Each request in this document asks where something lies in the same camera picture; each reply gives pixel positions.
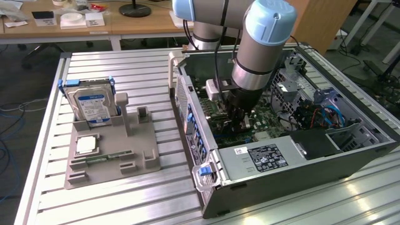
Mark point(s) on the green RAM stick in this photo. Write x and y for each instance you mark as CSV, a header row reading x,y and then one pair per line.
x,y
106,157

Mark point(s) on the white desk frame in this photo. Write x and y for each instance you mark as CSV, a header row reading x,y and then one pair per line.
x,y
366,23

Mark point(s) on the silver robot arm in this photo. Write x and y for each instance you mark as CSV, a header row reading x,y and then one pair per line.
x,y
263,42

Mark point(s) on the plain white box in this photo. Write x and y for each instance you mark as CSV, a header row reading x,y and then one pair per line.
x,y
95,20

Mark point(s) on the grey parts rack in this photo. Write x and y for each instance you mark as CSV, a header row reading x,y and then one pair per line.
x,y
138,140

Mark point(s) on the wooden cabinet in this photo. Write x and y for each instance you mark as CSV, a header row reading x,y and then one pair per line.
x,y
319,23

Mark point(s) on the clear plastic bag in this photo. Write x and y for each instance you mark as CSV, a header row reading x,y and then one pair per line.
x,y
13,11

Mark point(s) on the red packet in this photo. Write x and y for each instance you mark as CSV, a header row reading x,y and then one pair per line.
x,y
98,7

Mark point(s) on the white paper card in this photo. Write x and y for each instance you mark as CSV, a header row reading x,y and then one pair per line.
x,y
15,24

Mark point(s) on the silver CPU chip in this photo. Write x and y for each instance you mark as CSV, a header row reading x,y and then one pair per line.
x,y
86,145

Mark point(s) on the black chair base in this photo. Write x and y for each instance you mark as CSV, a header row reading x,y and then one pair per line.
x,y
34,54

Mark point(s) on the open grey PC case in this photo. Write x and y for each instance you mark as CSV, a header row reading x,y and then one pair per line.
x,y
282,187

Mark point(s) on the white notepad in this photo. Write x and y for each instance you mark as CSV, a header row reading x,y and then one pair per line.
x,y
177,21

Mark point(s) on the blue case latch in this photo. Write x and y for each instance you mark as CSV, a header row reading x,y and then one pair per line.
x,y
205,170

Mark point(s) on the black round lamp base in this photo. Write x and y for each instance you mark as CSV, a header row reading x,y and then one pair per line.
x,y
135,10

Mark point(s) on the hard disk with blue caddy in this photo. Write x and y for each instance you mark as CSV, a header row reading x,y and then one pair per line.
x,y
91,103

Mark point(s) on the black plastic shroud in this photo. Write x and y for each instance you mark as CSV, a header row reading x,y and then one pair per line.
x,y
315,144

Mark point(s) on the metal disk bay cage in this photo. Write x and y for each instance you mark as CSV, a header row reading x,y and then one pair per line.
x,y
291,89

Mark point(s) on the white box with black top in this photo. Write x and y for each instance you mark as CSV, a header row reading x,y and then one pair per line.
x,y
43,18

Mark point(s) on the grey power supply unit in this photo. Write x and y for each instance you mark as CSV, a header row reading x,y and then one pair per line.
x,y
266,159

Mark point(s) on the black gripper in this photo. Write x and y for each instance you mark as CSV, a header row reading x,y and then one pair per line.
x,y
243,100

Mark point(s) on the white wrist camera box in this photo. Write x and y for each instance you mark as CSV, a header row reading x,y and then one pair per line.
x,y
214,90

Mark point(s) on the green motherboard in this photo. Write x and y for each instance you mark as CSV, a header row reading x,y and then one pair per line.
x,y
266,126

